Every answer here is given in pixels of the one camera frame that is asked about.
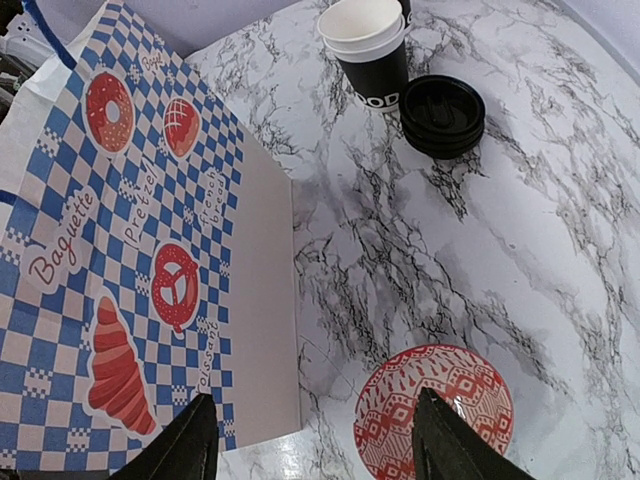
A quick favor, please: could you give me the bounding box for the red patterned bowl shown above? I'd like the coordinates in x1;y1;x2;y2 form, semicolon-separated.
353;344;515;479

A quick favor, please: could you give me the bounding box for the stack of black lids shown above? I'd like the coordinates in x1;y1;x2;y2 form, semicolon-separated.
399;75;486;160

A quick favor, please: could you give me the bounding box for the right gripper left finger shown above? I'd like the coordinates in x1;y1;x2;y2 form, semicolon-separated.
109;394;219;480

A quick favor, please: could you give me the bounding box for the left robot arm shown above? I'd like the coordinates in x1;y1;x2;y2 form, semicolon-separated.
1;1;53;105

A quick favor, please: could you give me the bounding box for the stack of paper cups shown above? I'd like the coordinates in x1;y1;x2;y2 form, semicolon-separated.
317;0;408;113

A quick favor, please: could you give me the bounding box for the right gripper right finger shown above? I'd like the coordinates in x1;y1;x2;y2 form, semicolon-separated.
412;388;533;480

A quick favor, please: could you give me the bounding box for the checkered paper takeout bag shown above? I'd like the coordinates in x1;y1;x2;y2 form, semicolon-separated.
1;1;301;472

